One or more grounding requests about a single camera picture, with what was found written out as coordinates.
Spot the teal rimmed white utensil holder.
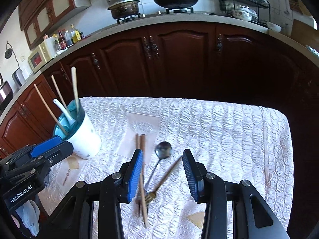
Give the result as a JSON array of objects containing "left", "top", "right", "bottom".
[{"left": 53, "top": 100, "right": 102, "bottom": 159}]

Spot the white ceramic soup spoon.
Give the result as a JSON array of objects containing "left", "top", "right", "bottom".
[{"left": 53, "top": 99, "right": 76, "bottom": 126}]

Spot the wooden handled gold fork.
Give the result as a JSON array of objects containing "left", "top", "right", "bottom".
[{"left": 145, "top": 156, "right": 182, "bottom": 206}]

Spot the brown wooden chopstick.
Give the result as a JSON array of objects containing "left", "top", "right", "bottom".
[
  {"left": 135, "top": 133, "right": 142, "bottom": 217},
  {"left": 140, "top": 134, "right": 149, "bottom": 228}
]

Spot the dark metal spoon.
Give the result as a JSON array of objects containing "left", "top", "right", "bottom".
[{"left": 144, "top": 141, "right": 172, "bottom": 196}]

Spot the light wooden chopstick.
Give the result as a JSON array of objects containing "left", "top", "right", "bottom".
[
  {"left": 51, "top": 75, "right": 71, "bottom": 116},
  {"left": 33, "top": 84, "right": 68, "bottom": 135},
  {"left": 71, "top": 66, "right": 80, "bottom": 113}
]

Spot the operator hand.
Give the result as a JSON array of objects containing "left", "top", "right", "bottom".
[{"left": 11, "top": 215, "right": 20, "bottom": 228}]

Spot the white quilted table cloth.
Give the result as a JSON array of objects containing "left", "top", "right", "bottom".
[{"left": 39, "top": 97, "right": 294, "bottom": 238}]

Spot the silver rice cooker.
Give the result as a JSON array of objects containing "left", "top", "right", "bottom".
[{"left": 0, "top": 74, "right": 13, "bottom": 113}]

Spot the steel electric kettle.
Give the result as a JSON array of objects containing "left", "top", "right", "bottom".
[{"left": 12, "top": 68, "right": 26, "bottom": 88}]

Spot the light chopstick on cloth edge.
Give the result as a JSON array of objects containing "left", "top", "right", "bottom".
[{"left": 263, "top": 125, "right": 269, "bottom": 184}]

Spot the cream microwave oven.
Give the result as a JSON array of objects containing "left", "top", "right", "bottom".
[{"left": 28, "top": 37, "right": 57, "bottom": 73}]

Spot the dark sauce bottle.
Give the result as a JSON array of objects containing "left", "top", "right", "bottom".
[{"left": 58, "top": 30, "right": 67, "bottom": 50}]

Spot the yellow oil bottle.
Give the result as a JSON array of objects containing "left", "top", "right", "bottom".
[{"left": 71, "top": 24, "right": 81, "bottom": 44}]

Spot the brown lidded cooking pot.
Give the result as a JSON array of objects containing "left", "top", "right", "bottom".
[{"left": 108, "top": 0, "right": 140, "bottom": 20}]

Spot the gas stove top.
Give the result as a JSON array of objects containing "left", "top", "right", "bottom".
[{"left": 116, "top": 8, "right": 194, "bottom": 25}]

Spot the floral ceramic bowl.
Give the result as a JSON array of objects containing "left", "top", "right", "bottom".
[{"left": 232, "top": 8, "right": 252, "bottom": 22}]

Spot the wooden cutting board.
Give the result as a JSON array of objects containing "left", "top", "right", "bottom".
[{"left": 290, "top": 19, "right": 319, "bottom": 50}]

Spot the black dish drying rack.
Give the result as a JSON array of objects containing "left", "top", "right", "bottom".
[{"left": 219, "top": 0, "right": 271, "bottom": 26}]

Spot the upper wall cabinet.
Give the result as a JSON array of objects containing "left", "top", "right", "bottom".
[{"left": 18, "top": 0, "right": 91, "bottom": 49}]

